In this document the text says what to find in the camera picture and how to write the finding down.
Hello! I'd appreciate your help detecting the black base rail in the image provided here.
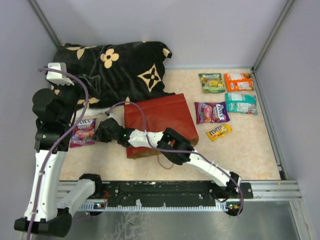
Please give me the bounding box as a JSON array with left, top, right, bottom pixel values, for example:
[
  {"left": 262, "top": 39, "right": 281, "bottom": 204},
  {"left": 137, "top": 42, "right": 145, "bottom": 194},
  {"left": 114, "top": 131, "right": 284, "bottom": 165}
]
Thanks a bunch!
[{"left": 88, "top": 180, "right": 241, "bottom": 208}]

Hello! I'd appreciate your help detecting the red brown paper bag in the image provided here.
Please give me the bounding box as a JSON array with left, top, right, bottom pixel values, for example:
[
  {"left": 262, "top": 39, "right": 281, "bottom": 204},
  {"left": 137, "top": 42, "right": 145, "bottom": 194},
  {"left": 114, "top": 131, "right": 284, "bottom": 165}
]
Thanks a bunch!
[{"left": 124, "top": 93, "right": 199, "bottom": 147}]

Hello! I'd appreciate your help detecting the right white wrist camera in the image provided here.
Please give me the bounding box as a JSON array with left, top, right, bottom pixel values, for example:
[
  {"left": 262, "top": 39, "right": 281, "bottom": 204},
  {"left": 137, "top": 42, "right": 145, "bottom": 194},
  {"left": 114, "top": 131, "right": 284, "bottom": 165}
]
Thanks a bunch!
[{"left": 105, "top": 111, "right": 118, "bottom": 122}]

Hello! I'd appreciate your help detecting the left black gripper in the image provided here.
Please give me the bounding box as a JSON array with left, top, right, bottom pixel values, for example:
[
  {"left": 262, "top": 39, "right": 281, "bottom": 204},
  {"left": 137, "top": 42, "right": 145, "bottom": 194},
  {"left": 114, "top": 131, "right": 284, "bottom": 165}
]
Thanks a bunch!
[{"left": 52, "top": 73, "right": 100, "bottom": 124}]

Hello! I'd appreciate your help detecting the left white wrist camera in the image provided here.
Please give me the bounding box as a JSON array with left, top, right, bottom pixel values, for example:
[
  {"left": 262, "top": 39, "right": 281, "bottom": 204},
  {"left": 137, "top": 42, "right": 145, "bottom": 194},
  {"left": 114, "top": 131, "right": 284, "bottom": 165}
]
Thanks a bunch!
[{"left": 46, "top": 62, "right": 74, "bottom": 86}]

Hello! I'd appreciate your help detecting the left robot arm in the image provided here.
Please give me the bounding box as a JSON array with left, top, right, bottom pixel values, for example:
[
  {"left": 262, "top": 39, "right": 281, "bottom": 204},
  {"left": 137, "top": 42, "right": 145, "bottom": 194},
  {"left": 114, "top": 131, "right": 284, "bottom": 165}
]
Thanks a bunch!
[{"left": 14, "top": 73, "right": 104, "bottom": 239}]

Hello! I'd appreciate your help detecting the green yellow snack packet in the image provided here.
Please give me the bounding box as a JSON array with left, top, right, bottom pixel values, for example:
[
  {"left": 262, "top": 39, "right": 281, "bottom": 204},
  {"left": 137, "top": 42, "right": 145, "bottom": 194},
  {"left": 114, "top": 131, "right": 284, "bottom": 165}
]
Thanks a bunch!
[{"left": 198, "top": 73, "right": 226, "bottom": 94}]

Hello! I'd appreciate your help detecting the yellow m&m's packet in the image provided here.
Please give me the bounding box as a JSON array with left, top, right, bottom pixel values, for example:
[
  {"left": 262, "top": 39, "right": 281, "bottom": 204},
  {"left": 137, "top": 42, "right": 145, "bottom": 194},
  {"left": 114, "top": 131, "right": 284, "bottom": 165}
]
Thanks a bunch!
[{"left": 206, "top": 123, "right": 232, "bottom": 142}]

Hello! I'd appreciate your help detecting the purple snack packet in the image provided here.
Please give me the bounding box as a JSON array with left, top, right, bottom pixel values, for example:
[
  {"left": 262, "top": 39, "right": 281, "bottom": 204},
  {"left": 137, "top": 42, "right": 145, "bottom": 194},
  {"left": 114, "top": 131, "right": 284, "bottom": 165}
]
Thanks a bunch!
[
  {"left": 194, "top": 101, "right": 230, "bottom": 124},
  {"left": 69, "top": 118, "right": 96, "bottom": 148}
]

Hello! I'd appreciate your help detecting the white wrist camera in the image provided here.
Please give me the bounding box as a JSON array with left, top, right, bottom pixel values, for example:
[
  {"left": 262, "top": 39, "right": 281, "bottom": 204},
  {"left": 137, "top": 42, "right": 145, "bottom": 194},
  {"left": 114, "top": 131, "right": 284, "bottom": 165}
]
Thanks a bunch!
[
  {"left": 46, "top": 62, "right": 74, "bottom": 86},
  {"left": 105, "top": 111, "right": 118, "bottom": 122}
]

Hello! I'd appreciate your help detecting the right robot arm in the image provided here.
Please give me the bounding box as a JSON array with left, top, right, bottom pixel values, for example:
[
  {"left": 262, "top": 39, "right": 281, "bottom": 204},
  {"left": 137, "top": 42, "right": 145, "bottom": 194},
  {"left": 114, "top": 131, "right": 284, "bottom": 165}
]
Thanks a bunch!
[{"left": 93, "top": 117, "right": 244, "bottom": 200}]

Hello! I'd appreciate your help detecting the orange snack packet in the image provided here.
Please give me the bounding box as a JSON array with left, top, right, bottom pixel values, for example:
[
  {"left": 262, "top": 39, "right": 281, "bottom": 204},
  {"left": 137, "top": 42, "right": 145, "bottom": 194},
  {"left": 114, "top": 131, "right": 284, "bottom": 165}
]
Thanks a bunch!
[{"left": 224, "top": 73, "right": 254, "bottom": 92}]

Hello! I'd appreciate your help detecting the black floral pillow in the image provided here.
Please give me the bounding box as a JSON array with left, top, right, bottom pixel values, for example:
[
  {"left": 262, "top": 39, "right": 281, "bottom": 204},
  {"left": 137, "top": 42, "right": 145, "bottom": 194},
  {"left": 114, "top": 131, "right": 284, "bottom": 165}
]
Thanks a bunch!
[{"left": 53, "top": 41, "right": 173, "bottom": 109}]

